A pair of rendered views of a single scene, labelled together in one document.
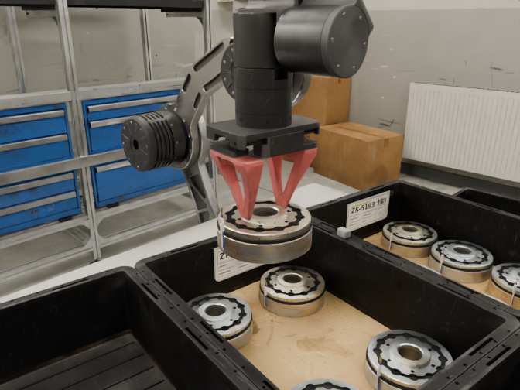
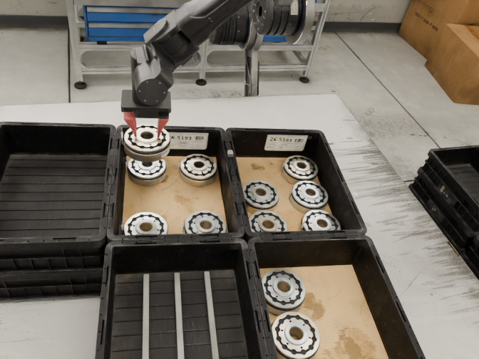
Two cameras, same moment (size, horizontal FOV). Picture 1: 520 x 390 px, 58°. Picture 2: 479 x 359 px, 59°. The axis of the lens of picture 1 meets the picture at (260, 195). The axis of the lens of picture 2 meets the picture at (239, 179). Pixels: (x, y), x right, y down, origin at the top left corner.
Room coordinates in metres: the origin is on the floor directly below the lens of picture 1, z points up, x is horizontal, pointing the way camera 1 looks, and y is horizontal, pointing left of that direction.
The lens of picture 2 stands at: (-0.14, -0.48, 1.67)
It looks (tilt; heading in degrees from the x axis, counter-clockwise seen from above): 43 degrees down; 21
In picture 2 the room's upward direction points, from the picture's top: 11 degrees clockwise
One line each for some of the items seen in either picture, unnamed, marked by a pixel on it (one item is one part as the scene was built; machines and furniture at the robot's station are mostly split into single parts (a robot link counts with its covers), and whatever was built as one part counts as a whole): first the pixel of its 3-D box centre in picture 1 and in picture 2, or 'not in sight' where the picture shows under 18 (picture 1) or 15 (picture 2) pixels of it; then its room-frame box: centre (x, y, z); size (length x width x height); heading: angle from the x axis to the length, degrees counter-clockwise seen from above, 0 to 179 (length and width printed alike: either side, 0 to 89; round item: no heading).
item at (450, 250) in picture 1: (462, 251); (310, 192); (0.73, -0.36, 0.86); 0.05 x 0.05 x 0.01
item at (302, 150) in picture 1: (271, 169); (152, 119); (0.47, -0.01, 1.10); 0.07 x 0.07 x 0.09; 37
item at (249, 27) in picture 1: (268, 39); (145, 66); (0.46, -0.01, 1.23); 0.07 x 0.06 x 0.07; 45
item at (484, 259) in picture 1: (461, 254); (310, 194); (0.73, -0.36, 0.86); 0.10 x 0.10 x 0.01
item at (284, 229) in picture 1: (264, 217); (147, 137); (0.47, 0.00, 1.04); 0.10 x 0.10 x 0.01
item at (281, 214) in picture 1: (264, 213); (147, 136); (0.47, 0.00, 1.05); 0.05 x 0.05 x 0.01
